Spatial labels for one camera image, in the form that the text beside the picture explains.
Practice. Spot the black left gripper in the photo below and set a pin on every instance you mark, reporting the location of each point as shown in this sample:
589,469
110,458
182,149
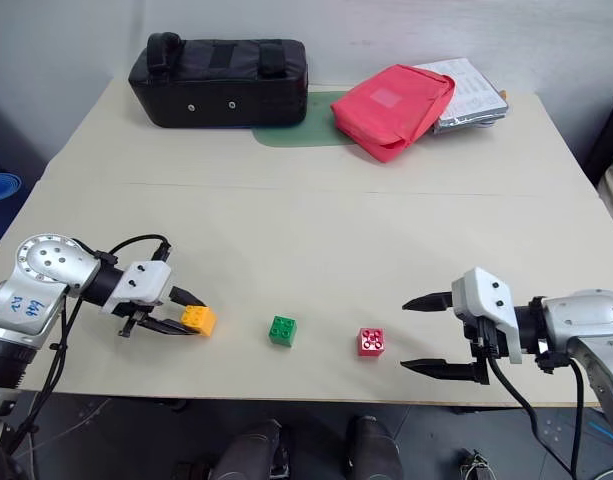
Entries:
137,313

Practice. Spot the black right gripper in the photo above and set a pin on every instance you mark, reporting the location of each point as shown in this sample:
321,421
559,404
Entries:
482,350

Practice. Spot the yellow toy brick cube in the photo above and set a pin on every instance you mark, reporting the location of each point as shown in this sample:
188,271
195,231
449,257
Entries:
199,320

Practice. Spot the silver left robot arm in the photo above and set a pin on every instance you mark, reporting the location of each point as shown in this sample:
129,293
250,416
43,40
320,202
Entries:
46,280

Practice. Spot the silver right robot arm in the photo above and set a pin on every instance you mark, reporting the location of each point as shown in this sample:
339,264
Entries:
581,325

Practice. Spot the red toy brick cube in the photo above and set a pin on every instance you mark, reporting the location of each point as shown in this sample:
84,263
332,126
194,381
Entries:
371,342

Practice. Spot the green toy brick cube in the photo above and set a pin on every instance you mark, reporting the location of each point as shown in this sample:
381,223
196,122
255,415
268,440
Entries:
283,330

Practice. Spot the dark rounded shape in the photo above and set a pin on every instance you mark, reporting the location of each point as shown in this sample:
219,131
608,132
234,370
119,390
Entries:
248,452
373,447

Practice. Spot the blue round container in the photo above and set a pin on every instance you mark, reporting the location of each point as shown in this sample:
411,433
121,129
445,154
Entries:
3,186

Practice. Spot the green mat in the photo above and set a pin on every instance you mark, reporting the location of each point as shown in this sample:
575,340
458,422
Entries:
298,125

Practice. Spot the red fabric pouch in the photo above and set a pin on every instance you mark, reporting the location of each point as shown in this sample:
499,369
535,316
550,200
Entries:
393,110

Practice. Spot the black padded bag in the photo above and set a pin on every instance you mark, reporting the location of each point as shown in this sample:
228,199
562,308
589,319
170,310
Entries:
221,80

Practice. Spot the silver foil document packet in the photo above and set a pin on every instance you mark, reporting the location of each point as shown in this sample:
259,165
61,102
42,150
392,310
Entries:
473,95

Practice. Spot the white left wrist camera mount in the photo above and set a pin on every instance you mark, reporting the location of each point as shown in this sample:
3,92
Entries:
139,284

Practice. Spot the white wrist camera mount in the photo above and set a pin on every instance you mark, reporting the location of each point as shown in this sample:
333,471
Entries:
488,305
139,284

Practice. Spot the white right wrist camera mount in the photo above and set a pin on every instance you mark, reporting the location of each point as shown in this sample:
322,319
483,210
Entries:
488,305

